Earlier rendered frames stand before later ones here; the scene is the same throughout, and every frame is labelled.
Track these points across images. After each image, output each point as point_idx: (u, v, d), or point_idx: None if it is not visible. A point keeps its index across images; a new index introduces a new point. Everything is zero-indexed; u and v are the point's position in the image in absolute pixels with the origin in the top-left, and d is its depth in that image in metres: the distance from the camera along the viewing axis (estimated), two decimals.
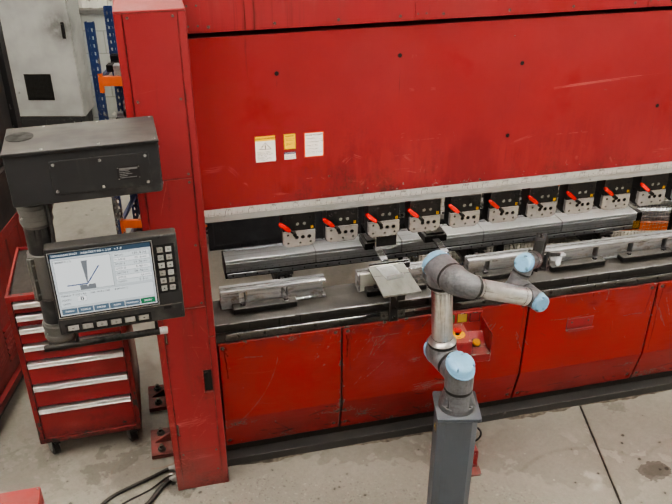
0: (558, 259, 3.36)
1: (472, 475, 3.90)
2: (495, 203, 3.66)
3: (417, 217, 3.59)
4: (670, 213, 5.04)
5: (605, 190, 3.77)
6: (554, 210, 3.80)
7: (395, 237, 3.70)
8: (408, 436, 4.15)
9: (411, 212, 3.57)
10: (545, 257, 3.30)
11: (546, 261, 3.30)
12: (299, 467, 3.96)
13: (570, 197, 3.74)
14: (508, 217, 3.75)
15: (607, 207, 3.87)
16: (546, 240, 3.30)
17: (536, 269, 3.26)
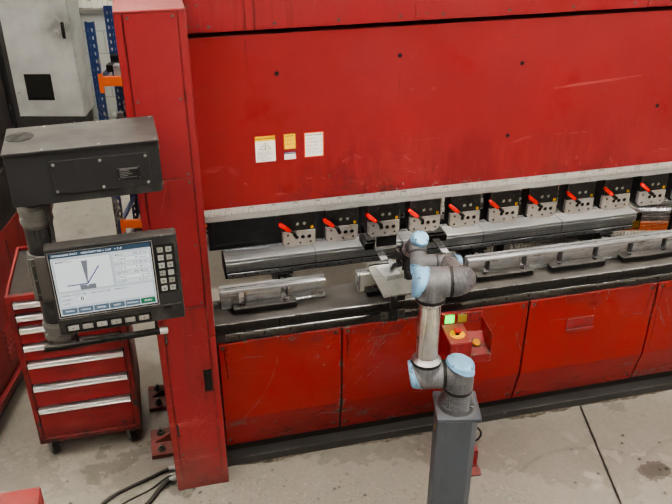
0: (390, 264, 3.57)
1: (472, 475, 3.90)
2: (495, 203, 3.66)
3: (417, 217, 3.59)
4: (670, 213, 5.04)
5: (605, 190, 3.77)
6: (554, 210, 3.80)
7: (395, 237, 3.70)
8: (408, 436, 4.15)
9: (411, 212, 3.57)
10: (399, 258, 3.48)
11: (397, 255, 3.49)
12: (299, 467, 3.96)
13: (570, 197, 3.74)
14: (508, 217, 3.75)
15: (607, 207, 3.87)
16: (405, 273, 3.47)
17: (404, 243, 3.45)
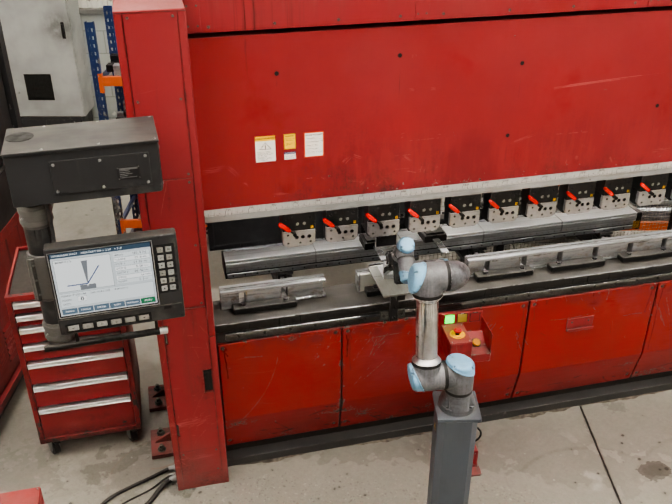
0: (384, 267, 3.63)
1: (472, 475, 3.90)
2: (495, 203, 3.66)
3: (417, 217, 3.59)
4: (670, 213, 5.04)
5: (605, 190, 3.77)
6: (554, 210, 3.80)
7: (395, 237, 3.70)
8: (408, 436, 4.15)
9: (411, 212, 3.57)
10: (390, 262, 3.53)
11: (388, 259, 3.54)
12: (299, 467, 3.96)
13: (570, 197, 3.74)
14: (508, 217, 3.75)
15: (607, 207, 3.87)
16: (394, 277, 3.52)
17: (394, 247, 3.50)
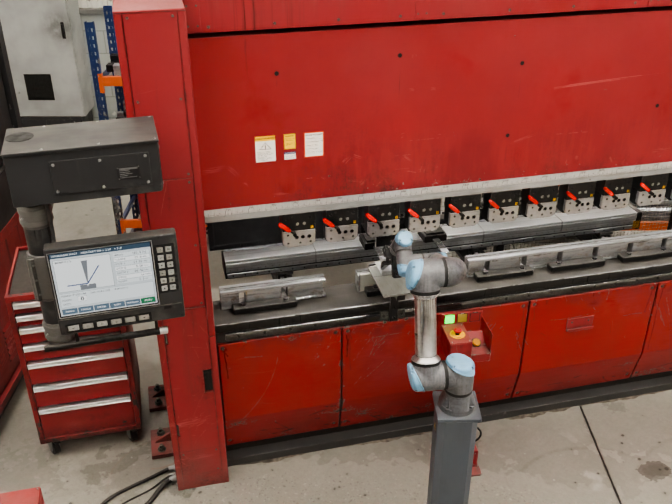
0: (381, 261, 3.67)
1: (472, 475, 3.90)
2: (495, 203, 3.66)
3: (417, 217, 3.59)
4: (670, 213, 5.04)
5: (605, 190, 3.77)
6: (554, 210, 3.80)
7: (395, 237, 3.70)
8: (408, 436, 4.15)
9: (411, 212, 3.57)
10: (388, 256, 3.57)
11: (386, 253, 3.58)
12: (299, 467, 3.96)
13: (570, 197, 3.74)
14: (508, 217, 3.75)
15: (607, 207, 3.87)
16: (392, 271, 3.56)
17: (392, 242, 3.54)
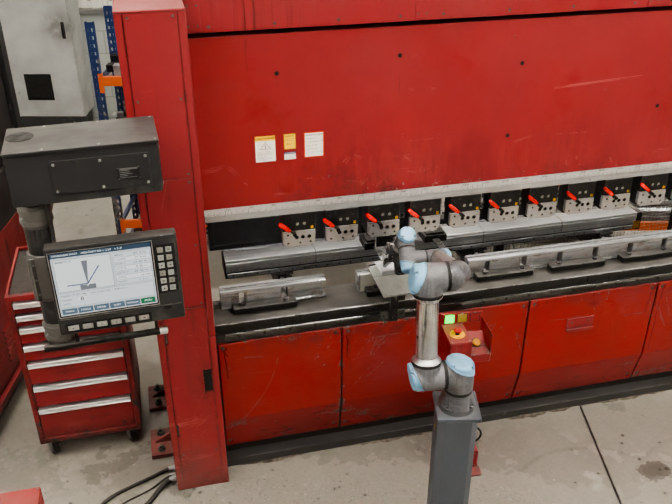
0: (384, 259, 3.61)
1: (472, 475, 3.90)
2: (495, 203, 3.66)
3: (417, 217, 3.59)
4: (670, 213, 5.04)
5: (605, 190, 3.77)
6: (554, 210, 3.80)
7: (395, 237, 3.70)
8: (408, 436, 4.15)
9: (411, 212, 3.57)
10: (391, 253, 3.52)
11: (389, 250, 3.53)
12: (299, 467, 3.96)
13: (570, 197, 3.74)
14: (508, 217, 3.75)
15: (607, 207, 3.87)
16: (395, 268, 3.51)
17: (395, 238, 3.49)
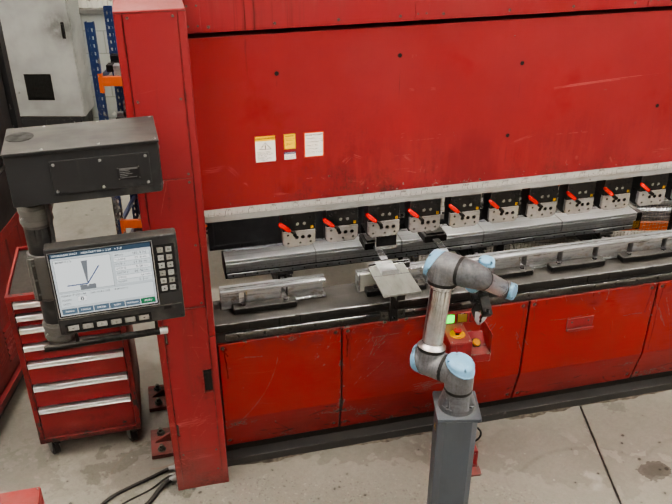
0: None
1: (472, 475, 3.90)
2: (495, 203, 3.66)
3: (417, 217, 3.59)
4: (670, 213, 5.04)
5: (605, 190, 3.77)
6: (554, 210, 3.80)
7: (395, 237, 3.70)
8: (408, 436, 4.15)
9: (411, 212, 3.57)
10: (475, 298, 3.53)
11: (473, 296, 3.54)
12: (299, 467, 3.96)
13: (570, 197, 3.74)
14: (508, 217, 3.75)
15: (607, 207, 3.87)
16: (481, 309, 3.48)
17: None
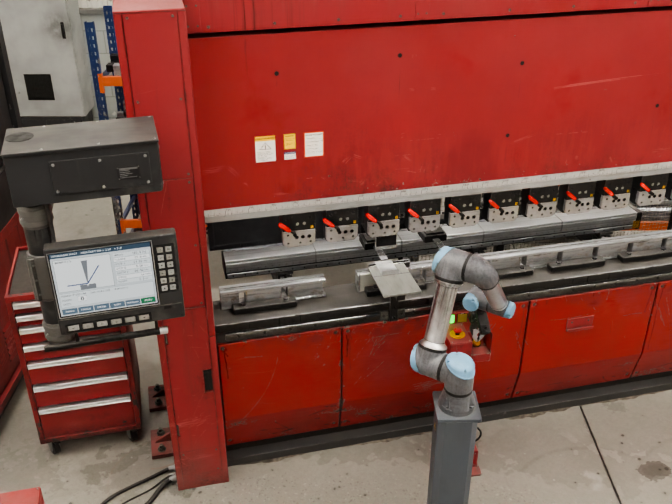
0: None
1: (472, 475, 3.90)
2: (495, 203, 3.66)
3: (417, 217, 3.59)
4: (670, 213, 5.04)
5: (605, 190, 3.77)
6: (554, 210, 3.80)
7: (395, 237, 3.70)
8: (408, 436, 4.15)
9: (411, 212, 3.57)
10: (474, 316, 3.58)
11: (471, 314, 3.60)
12: (299, 467, 3.96)
13: (570, 197, 3.74)
14: (508, 217, 3.75)
15: (607, 207, 3.87)
16: (479, 327, 3.53)
17: None
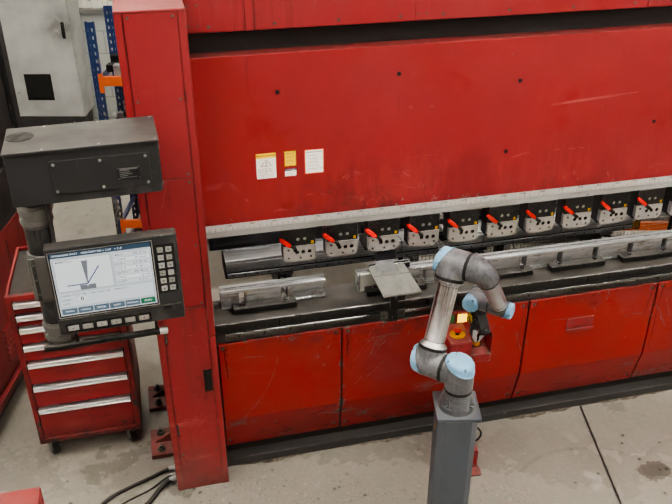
0: None
1: (472, 475, 3.90)
2: (493, 218, 3.70)
3: (416, 232, 3.63)
4: None
5: (602, 204, 3.81)
6: (552, 224, 3.84)
7: (394, 251, 3.73)
8: (408, 436, 4.15)
9: (410, 227, 3.61)
10: (473, 317, 3.59)
11: (471, 315, 3.60)
12: (299, 467, 3.96)
13: (568, 211, 3.78)
14: (506, 231, 3.79)
15: (604, 221, 3.91)
16: (479, 328, 3.54)
17: None
